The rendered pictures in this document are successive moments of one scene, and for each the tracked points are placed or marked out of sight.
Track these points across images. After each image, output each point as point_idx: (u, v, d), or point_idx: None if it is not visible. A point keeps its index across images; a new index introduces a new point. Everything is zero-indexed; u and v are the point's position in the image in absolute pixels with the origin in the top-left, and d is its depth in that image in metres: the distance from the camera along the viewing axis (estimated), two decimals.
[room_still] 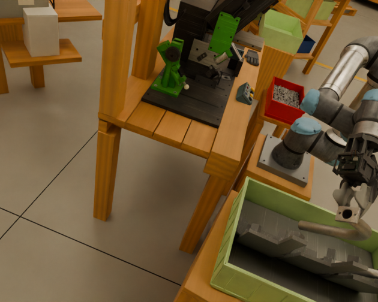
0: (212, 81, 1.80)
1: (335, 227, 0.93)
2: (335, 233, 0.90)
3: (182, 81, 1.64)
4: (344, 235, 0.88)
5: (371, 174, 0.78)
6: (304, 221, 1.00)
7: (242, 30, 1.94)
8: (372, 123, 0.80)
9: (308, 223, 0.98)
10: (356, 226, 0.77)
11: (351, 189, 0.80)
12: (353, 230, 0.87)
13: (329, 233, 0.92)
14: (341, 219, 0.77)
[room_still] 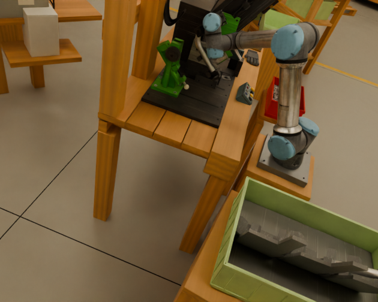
0: (212, 81, 1.80)
1: (201, 54, 1.76)
2: (203, 50, 1.77)
3: (182, 81, 1.64)
4: (201, 45, 1.76)
5: None
6: (212, 68, 1.78)
7: (242, 30, 1.94)
8: (216, 14, 1.45)
9: (212, 65, 1.78)
10: None
11: None
12: (200, 41, 1.74)
13: (205, 54, 1.78)
14: None
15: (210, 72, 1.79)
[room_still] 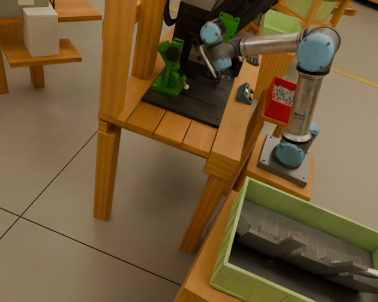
0: (212, 81, 1.80)
1: (204, 60, 1.77)
2: (206, 56, 1.78)
3: (182, 81, 1.64)
4: (204, 52, 1.77)
5: None
6: (215, 74, 1.79)
7: (242, 30, 1.94)
8: (215, 23, 1.32)
9: (215, 71, 1.79)
10: None
11: None
12: (202, 48, 1.75)
13: (207, 60, 1.79)
14: None
15: (213, 78, 1.80)
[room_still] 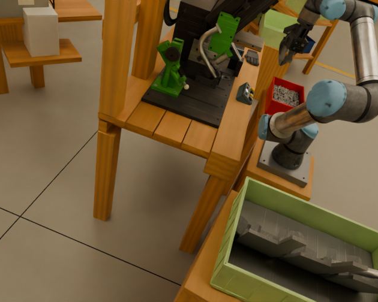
0: (212, 81, 1.80)
1: (204, 60, 1.77)
2: (206, 56, 1.78)
3: (182, 81, 1.64)
4: (204, 52, 1.77)
5: None
6: (215, 74, 1.79)
7: (242, 30, 1.94)
8: (318, 16, 1.23)
9: (215, 71, 1.79)
10: None
11: (288, 48, 1.36)
12: (202, 48, 1.75)
13: (207, 60, 1.79)
14: (220, 29, 1.71)
15: (213, 78, 1.80)
